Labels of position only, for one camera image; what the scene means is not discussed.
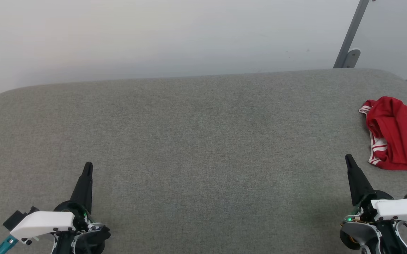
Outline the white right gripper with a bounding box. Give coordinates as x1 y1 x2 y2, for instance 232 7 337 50
345 154 407 254

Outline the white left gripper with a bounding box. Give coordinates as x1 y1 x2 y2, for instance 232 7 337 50
10 162 111 254

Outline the red and white shirt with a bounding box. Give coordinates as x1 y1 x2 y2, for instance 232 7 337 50
359 96 407 171

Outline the teal left cable connector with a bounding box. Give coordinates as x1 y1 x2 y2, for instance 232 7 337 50
0 236 19 254

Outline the grey metal bracket plate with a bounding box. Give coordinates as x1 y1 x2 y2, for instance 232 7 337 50
343 49 361 68

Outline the grey metal post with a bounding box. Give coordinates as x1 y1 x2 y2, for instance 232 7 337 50
333 0 370 68

